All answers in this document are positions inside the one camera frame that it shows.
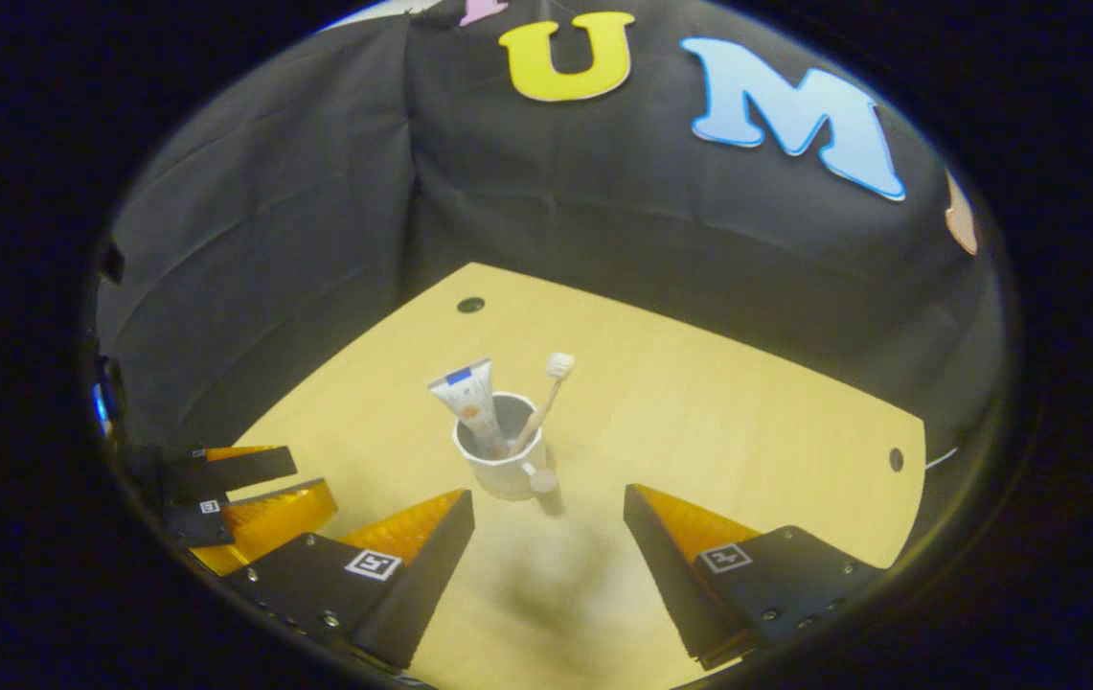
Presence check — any black backdrop cloth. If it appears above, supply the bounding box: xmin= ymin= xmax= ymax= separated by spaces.
xmin=91 ymin=0 xmax=1007 ymax=471

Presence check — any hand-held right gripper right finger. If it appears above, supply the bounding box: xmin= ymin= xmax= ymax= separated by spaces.
xmin=623 ymin=483 xmax=887 ymax=672

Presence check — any white toothpaste tube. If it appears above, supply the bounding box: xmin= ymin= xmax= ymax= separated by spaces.
xmin=427 ymin=357 xmax=509 ymax=459

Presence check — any wooden toothbrush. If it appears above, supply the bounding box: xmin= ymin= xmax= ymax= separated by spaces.
xmin=508 ymin=352 xmax=577 ymax=457

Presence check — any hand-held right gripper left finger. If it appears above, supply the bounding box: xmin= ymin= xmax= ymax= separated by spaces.
xmin=220 ymin=489 xmax=476 ymax=672

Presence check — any light wooden desktop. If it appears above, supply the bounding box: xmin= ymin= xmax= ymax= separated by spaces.
xmin=187 ymin=262 xmax=928 ymax=690

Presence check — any white cup with handle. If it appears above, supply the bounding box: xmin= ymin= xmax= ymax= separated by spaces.
xmin=452 ymin=391 xmax=559 ymax=502

